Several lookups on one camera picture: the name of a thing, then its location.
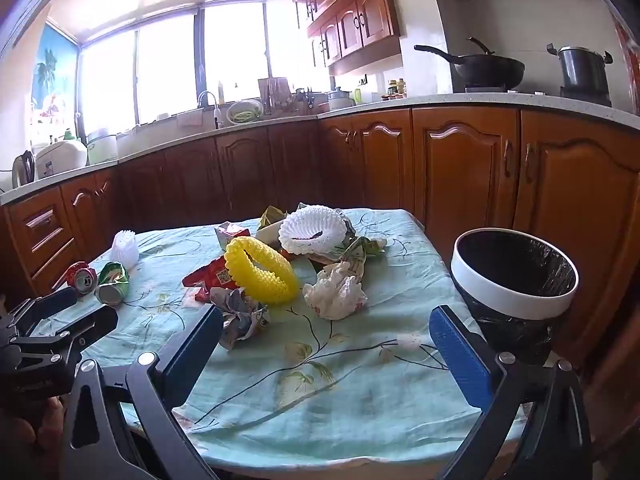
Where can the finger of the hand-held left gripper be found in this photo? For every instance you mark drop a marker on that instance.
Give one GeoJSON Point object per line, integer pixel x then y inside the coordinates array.
{"type": "Point", "coordinates": [50, 304]}
{"type": "Point", "coordinates": [85, 330]}

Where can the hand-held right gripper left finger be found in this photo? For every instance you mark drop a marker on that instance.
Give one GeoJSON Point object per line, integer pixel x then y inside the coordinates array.
{"type": "Point", "coordinates": [192, 347]}

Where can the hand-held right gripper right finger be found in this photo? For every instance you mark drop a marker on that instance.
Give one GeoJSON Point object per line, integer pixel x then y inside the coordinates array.
{"type": "Point", "coordinates": [460, 355]}

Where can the white bin with black bag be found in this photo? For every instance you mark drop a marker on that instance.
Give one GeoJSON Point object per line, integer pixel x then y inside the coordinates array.
{"type": "Point", "coordinates": [500, 300]}

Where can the yellow wrapper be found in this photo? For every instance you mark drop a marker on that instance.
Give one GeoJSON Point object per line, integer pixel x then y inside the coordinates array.
{"type": "Point", "coordinates": [235, 256]}

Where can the green drink carton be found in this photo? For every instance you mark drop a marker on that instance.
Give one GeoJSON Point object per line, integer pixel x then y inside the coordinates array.
{"type": "Point", "coordinates": [270, 217]}

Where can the person's left hand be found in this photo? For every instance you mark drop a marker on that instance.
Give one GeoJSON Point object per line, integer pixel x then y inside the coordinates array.
{"type": "Point", "coordinates": [47, 420]}

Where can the crushed red can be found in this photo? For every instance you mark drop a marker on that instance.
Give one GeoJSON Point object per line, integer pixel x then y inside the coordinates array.
{"type": "Point", "coordinates": [82, 277]}

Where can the crushed green can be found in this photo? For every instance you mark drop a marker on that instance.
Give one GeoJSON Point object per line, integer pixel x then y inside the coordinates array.
{"type": "Point", "coordinates": [112, 282]}

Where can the crumpled grey printed paper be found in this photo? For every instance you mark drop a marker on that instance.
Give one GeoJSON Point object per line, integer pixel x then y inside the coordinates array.
{"type": "Point", "coordinates": [240, 316]}

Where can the red snack wrapper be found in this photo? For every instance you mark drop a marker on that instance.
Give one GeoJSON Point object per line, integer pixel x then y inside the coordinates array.
{"type": "Point", "coordinates": [210, 275]}

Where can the small white foam fruit net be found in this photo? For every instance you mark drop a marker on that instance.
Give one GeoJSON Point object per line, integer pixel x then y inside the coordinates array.
{"type": "Point", "coordinates": [125, 250]}

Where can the red and white carton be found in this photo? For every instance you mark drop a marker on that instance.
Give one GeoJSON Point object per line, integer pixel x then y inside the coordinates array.
{"type": "Point", "coordinates": [230, 234]}

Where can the green floral tablecloth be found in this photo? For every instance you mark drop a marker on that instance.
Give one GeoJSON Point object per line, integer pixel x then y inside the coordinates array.
{"type": "Point", "coordinates": [325, 385]}

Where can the steel electric kettle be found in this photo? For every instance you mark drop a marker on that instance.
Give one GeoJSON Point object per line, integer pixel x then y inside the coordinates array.
{"type": "Point", "coordinates": [22, 167]}

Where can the crumpled white paper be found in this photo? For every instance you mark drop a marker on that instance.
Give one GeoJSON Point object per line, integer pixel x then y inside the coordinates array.
{"type": "Point", "coordinates": [335, 292]}

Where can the crumpled green wrapper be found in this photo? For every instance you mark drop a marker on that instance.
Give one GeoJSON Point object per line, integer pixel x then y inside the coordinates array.
{"type": "Point", "coordinates": [366, 250]}

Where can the white rice cooker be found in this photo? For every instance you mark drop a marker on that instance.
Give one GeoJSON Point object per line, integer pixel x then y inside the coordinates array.
{"type": "Point", "coordinates": [60, 157]}

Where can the large white foam fruit net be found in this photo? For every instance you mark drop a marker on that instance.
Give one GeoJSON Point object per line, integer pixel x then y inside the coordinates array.
{"type": "Point", "coordinates": [300, 225]}

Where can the wooden base cabinets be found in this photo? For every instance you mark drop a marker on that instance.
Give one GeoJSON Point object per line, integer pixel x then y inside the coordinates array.
{"type": "Point", "coordinates": [465, 170]}

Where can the chrome sink faucet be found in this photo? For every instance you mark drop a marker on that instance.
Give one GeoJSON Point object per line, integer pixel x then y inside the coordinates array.
{"type": "Point", "coordinates": [216, 110]}

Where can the white dish basin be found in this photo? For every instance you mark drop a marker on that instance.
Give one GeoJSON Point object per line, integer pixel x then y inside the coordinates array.
{"type": "Point", "coordinates": [245, 112]}

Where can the white kitchen countertop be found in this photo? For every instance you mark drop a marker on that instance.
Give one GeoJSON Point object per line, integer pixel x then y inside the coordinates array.
{"type": "Point", "coordinates": [400, 103]}

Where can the kitchen window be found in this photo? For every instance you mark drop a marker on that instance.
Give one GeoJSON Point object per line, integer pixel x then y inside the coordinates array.
{"type": "Point", "coordinates": [165, 70]}

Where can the wooden knife block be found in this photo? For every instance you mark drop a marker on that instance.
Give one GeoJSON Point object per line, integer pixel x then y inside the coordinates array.
{"type": "Point", "coordinates": [272, 92]}

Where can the seasoning bottles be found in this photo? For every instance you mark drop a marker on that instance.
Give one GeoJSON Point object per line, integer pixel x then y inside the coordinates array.
{"type": "Point", "coordinates": [396, 90]}

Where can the pot with glass lid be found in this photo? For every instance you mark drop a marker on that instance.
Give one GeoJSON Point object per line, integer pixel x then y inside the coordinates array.
{"type": "Point", "coordinates": [340, 100]}

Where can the gas stove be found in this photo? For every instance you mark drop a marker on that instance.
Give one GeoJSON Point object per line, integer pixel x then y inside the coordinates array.
{"type": "Point", "coordinates": [585, 98]}

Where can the black wok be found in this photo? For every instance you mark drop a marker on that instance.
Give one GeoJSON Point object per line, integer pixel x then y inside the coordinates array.
{"type": "Point", "coordinates": [490, 70]}

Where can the dark cooking pot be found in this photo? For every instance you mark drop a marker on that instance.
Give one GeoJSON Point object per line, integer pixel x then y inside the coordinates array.
{"type": "Point", "coordinates": [582, 70]}

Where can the blue wall poster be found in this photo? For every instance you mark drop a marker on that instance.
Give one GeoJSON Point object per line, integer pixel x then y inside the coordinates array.
{"type": "Point", "coordinates": [50, 70]}

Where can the wooden wall cabinets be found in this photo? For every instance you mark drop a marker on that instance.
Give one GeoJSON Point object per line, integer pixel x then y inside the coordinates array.
{"type": "Point", "coordinates": [360, 15]}

